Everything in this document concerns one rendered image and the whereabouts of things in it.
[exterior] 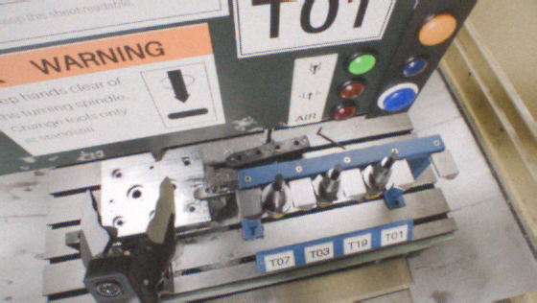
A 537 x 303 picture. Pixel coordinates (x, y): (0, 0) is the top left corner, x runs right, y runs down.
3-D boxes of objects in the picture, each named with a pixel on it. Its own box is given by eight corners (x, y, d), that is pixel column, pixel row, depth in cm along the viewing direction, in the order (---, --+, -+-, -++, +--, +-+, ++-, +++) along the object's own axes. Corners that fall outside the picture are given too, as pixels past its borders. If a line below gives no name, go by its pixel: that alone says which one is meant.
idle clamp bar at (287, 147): (309, 155, 112) (311, 146, 106) (229, 177, 108) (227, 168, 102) (304, 142, 114) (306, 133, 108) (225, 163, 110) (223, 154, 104)
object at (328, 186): (334, 174, 74) (340, 161, 68) (342, 193, 72) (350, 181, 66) (315, 179, 73) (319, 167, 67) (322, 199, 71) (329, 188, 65)
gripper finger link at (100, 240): (85, 211, 49) (113, 266, 46) (64, 198, 44) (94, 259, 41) (105, 199, 50) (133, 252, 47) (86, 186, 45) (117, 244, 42)
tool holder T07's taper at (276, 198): (286, 186, 72) (288, 173, 66) (290, 206, 70) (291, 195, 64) (265, 188, 72) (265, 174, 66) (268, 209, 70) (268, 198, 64)
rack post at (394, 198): (405, 205, 105) (451, 164, 79) (388, 209, 105) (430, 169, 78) (394, 176, 110) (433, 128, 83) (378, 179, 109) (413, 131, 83)
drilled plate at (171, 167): (212, 224, 97) (210, 219, 93) (108, 244, 93) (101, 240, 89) (202, 152, 107) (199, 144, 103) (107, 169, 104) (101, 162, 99)
